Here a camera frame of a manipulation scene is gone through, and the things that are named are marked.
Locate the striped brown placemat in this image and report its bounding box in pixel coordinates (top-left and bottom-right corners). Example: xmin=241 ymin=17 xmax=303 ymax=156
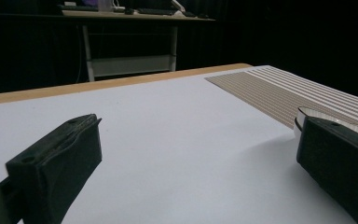
xmin=204 ymin=64 xmax=358 ymax=135

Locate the black keyboard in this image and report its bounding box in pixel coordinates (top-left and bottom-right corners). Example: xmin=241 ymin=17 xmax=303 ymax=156
xmin=136 ymin=7 xmax=177 ymax=16

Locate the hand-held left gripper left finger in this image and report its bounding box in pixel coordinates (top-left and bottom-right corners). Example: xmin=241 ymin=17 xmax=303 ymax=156
xmin=5 ymin=113 xmax=103 ymax=224

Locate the white plate with striped rim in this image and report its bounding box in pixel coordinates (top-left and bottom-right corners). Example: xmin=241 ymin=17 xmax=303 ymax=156
xmin=293 ymin=106 xmax=358 ymax=144

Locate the white metal stand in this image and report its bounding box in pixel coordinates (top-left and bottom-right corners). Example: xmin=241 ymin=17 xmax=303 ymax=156
xmin=61 ymin=8 xmax=216 ymax=82

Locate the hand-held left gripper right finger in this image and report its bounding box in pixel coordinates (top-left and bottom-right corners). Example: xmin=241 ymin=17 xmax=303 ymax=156
xmin=296 ymin=117 xmax=358 ymax=224

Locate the white table cover sheet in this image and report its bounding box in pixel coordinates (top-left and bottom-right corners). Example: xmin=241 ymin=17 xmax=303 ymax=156
xmin=0 ymin=64 xmax=358 ymax=224

